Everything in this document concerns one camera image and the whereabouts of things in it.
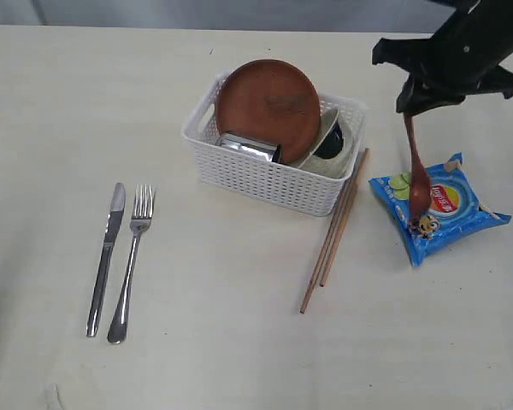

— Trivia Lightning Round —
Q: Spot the white bowl dark inside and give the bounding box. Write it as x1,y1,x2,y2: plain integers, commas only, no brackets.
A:
290,107,354,179

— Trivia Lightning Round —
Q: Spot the shiny metal cup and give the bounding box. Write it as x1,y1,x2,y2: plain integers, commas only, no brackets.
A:
217,133,283,163

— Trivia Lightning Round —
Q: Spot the brown wooden plate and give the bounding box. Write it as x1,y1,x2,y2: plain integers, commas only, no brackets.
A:
215,59,321,164

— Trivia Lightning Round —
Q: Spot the silver table knife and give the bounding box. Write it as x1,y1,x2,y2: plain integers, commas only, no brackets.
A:
85,183,126,337

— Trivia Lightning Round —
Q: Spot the white perforated plastic basket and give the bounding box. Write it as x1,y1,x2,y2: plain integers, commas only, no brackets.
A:
181,71,369,217

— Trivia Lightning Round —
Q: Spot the brown wooden spoon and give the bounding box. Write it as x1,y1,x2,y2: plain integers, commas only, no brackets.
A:
404,113,432,220

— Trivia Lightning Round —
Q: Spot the silver metal fork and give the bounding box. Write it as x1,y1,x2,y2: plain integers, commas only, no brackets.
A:
107,184,155,344

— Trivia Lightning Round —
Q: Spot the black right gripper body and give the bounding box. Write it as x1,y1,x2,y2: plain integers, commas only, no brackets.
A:
396,1,513,114

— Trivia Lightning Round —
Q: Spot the wooden chopstick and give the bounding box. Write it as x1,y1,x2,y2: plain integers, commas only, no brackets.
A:
319,148,369,287
299,180,351,314

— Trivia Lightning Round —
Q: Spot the blue chips bag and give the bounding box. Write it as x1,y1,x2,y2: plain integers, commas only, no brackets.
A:
369,153,511,267

